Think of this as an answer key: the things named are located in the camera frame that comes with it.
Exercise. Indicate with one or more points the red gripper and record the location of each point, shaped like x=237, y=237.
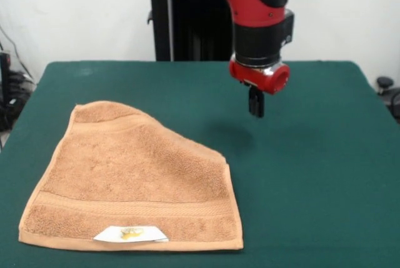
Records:
x=253, y=77

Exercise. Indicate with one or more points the orange terry towel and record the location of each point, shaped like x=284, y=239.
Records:
x=131, y=180

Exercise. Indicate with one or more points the dark green table cloth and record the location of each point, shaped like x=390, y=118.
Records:
x=312, y=186

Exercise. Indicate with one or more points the black equipment stack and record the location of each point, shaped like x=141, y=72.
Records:
x=7, y=99

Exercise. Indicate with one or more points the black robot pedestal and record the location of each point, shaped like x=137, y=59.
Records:
x=187, y=30

